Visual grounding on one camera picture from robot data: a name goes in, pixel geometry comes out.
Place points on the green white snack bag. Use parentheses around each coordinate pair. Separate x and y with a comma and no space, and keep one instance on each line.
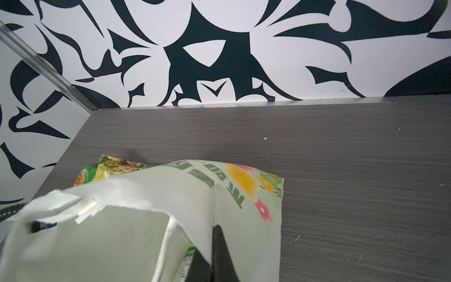
(185,265)

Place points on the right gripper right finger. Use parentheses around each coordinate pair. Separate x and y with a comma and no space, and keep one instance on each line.
(222,265)

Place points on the yellow green snack bag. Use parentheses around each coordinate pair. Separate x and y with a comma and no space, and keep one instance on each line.
(111,166)

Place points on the yellow chips snack bag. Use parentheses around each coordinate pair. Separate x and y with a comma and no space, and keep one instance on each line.
(87,175)

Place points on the aluminium cage frame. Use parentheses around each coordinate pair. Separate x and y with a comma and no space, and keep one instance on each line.
(27,54)

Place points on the floral paper gift bag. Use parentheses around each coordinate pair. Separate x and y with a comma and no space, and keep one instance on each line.
(137,227)

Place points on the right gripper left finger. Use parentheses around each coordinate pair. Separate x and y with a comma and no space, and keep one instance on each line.
(200,270)

